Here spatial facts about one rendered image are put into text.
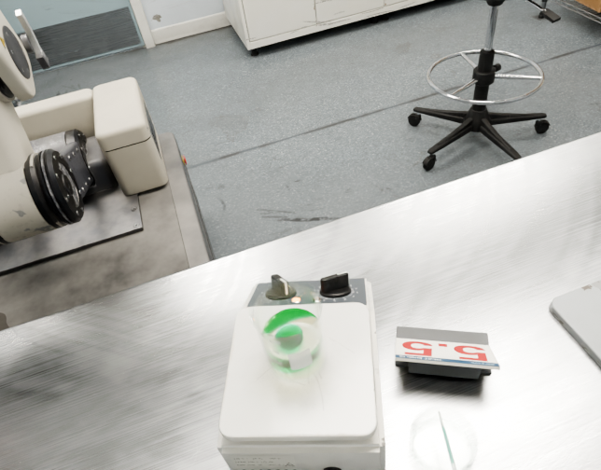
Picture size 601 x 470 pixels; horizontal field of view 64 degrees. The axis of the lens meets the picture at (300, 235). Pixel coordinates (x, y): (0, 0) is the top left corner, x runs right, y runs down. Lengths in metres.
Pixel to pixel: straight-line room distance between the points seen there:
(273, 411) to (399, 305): 0.21
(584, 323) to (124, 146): 1.11
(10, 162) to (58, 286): 0.32
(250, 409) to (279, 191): 1.53
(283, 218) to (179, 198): 0.50
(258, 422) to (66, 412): 0.24
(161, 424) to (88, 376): 0.11
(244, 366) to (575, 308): 0.34
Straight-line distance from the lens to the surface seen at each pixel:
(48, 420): 0.58
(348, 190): 1.84
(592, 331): 0.55
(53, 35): 3.36
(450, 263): 0.59
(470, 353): 0.49
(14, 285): 1.36
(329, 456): 0.41
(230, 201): 1.88
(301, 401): 0.39
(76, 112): 1.56
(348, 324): 0.42
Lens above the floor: 1.19
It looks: 45 degrees down
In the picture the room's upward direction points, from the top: 10 degrees counter-clockwise
